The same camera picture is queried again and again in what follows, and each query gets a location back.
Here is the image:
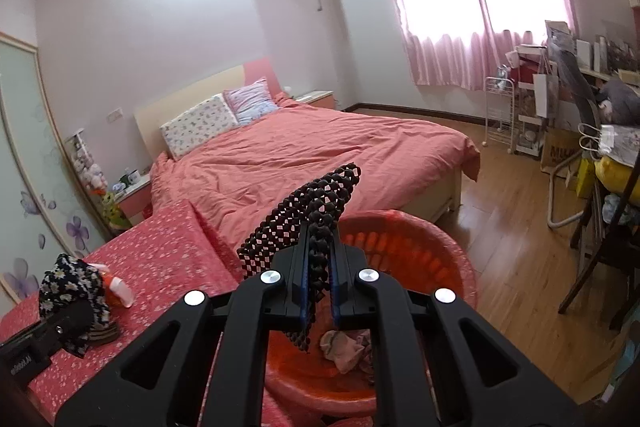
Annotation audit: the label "black floral fabric piece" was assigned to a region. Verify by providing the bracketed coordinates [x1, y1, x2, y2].
[38, 253, 111, 359]

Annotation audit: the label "red white tissue pack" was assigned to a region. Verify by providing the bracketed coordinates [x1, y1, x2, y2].
[90, 263, 134, 309]

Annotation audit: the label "black foam fruit net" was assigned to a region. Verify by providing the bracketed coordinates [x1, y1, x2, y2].
[236, 162, 361, 351]

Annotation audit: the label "pink crumpled cloth in basket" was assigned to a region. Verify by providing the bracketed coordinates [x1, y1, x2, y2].
[319, 329, 373, 376]

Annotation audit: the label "orange plastic laundry basket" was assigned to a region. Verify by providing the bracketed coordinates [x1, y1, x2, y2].
[266, 210, 477, 426]

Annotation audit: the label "glass floral wardrobe doors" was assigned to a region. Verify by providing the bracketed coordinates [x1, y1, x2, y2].
[1, 35, 111, 305]

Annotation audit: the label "dark wooden chair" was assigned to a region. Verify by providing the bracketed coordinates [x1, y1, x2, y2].
[556, 70, 640, 316]

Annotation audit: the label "pink white left nightstand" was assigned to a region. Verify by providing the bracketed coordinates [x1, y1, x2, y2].
[116, 173, 153, 225]

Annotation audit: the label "pink white nightstand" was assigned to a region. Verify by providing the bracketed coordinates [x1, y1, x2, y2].
[294, 90, 335, 109]
[116, 173, 153, 225]

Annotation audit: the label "hanging plush toy organizer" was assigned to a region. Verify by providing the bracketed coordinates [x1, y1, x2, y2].
[65, 129, 131, 235]

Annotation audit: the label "white mug on nightstand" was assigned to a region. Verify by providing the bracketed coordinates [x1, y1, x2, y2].
[125, 170, 141, 185]

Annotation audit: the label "pink bed duvet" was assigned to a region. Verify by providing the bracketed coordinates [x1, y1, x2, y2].
[151, 95, 480, 248]

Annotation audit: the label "brown paper shopping bag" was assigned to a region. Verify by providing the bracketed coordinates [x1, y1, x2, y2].
[540, 128, 580, 172]

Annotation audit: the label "white floral pillow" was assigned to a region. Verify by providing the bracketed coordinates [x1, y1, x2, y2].
[160, 93, 239, 159]

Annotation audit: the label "beige pink headboard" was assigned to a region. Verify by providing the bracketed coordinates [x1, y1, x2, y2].
[134, 57, 283, 160]

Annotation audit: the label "pink striped pillow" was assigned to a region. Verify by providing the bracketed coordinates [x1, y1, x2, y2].
[224, 78, 279, 126]

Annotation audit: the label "cluttered white shelf unit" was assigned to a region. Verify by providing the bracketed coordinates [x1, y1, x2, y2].
[506, 20, 639, 157]

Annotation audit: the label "pink white right nightstand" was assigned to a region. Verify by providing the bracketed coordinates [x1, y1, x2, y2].
[294, 90, 335, 109]

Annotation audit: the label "wall power socket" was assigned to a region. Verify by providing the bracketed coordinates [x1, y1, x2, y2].
[106, 107, 124, 124]

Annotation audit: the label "white wire rack cart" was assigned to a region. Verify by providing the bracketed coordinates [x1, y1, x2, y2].
[483, 77, 516, 154]

